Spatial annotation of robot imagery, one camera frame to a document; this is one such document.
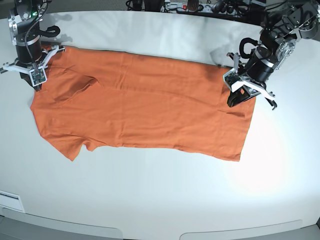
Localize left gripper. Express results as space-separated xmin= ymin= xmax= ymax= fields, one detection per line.
xmin=227 ymin=52 xmax=277 ymax=110

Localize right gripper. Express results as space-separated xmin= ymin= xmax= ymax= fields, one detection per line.
xmin=0 ymin=45 xmax=66 ymax=92

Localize white power strip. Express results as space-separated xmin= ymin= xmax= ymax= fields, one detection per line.
xmin=160 ymin=0 xmax=237 ymax=15

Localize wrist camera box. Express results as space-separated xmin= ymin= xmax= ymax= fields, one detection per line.
xmin=29 ymin=66 xmax=47 ymax=87
xmin=222 ymin=69 xmax=240 ymax=93

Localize black equipment box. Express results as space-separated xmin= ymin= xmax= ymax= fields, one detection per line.
xmin=245 ymin=10 xmax=268 ymax=26

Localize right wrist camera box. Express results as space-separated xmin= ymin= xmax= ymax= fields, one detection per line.
xmin=29 ymin=66 xmax=47 ymax=87

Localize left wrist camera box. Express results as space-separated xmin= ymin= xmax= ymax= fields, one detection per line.
xmin=222 ymin=69 xmax=240 ymax=93

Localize orange T-shirt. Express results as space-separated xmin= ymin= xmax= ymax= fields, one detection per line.
xmin=30 ymin=47 xmax=255 ymax=161

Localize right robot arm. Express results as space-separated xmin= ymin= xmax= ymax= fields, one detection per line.
xmin=0 ymin=0 xmax=66 ymax=92

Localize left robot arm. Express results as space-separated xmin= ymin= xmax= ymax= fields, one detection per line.
xmin=223 ymin=0 xmax=320 ymax=109

